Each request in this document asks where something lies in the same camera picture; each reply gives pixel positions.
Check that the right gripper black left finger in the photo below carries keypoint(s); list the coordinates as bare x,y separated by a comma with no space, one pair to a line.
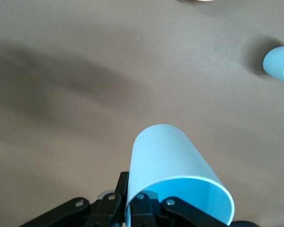
109,210

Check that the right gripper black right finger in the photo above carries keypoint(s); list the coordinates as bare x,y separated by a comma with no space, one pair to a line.
156,212

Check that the blue paper cup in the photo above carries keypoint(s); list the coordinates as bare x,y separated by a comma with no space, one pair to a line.
165,156
274,62

